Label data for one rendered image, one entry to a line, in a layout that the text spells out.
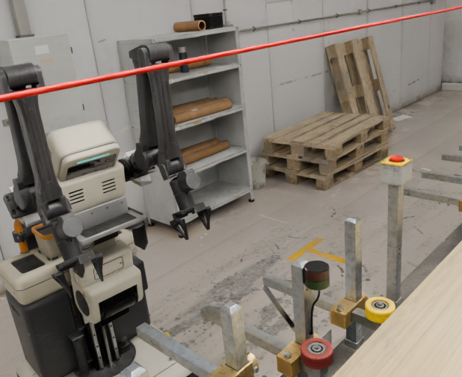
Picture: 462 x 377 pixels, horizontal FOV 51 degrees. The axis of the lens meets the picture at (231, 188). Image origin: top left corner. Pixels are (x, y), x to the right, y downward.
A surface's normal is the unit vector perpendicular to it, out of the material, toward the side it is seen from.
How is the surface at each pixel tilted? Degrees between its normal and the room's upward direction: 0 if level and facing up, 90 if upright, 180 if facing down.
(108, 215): 90
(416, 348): 0
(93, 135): 42
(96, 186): 98
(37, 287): 90
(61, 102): 90
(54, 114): 90
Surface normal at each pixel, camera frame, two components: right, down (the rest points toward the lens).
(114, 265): 0.67, 0.33
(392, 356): -0.10, -0.93
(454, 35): -0.69, 0.32
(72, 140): 0.38, -0.55
